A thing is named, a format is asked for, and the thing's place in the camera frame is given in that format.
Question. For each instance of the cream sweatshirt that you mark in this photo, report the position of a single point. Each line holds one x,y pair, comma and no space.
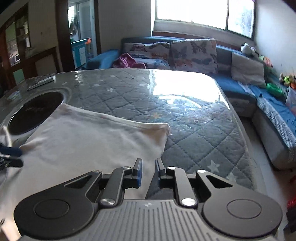
81,139

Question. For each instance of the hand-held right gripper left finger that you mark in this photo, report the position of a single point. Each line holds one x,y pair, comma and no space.
138,173

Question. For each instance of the quilted grey table cover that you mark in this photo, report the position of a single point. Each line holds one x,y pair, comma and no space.
185,129

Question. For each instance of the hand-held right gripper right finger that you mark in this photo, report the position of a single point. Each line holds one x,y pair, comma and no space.
158,174

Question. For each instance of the blue cabinet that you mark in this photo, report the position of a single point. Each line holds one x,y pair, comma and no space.
79,53

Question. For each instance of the black round induction cooktop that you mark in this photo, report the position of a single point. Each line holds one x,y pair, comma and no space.
34,111

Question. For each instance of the butterfly print pillow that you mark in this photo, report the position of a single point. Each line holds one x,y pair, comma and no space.
148,49
194,55
155,63

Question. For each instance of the wooden display cabinet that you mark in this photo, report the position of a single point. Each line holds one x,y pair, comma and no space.
13,46

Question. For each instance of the hanging cloth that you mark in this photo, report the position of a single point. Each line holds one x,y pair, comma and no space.
74,29

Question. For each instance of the small plush toys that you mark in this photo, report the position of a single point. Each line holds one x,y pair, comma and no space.
286,80

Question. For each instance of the panda plush toy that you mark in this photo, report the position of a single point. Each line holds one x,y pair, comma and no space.
246,48

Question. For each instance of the grey pillow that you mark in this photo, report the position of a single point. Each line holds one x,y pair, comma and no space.
247,69

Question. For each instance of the pink cloth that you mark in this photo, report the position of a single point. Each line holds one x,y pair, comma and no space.
126,60

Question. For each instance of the blue sofa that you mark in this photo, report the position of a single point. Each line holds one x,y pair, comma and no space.
233,87

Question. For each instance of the grey remote control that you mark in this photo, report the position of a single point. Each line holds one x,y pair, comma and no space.
42,81

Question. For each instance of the window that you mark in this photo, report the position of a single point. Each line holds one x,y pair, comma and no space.
192,9

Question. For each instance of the green and orange plush toy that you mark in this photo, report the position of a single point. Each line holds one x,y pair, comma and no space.
266,61

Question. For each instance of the wooden sideboard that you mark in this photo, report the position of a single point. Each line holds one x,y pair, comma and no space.
44,62

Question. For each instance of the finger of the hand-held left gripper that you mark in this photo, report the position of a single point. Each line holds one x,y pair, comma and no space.
12,162
11,151

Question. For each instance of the dark wooden door frame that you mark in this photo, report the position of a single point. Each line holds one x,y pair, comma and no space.
62,34

